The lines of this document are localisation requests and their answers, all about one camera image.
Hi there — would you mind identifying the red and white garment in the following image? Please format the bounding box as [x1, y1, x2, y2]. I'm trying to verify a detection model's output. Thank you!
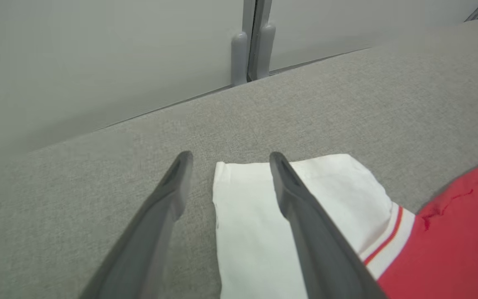
[212, 150, 478, 299]

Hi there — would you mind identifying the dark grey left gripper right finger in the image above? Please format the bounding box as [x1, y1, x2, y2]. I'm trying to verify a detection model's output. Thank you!
[269, 152, 389, 299]

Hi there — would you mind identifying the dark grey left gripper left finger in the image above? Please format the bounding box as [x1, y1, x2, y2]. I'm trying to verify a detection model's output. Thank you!
[78, 151, 194, 299]

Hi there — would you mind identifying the grey wall panel joint post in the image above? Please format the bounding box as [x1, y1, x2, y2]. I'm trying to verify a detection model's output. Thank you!
[231, 0, 276, 86]

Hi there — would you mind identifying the grey fabric sofa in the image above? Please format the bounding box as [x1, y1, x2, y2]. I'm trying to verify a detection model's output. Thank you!
[0, 19, 478, 299]

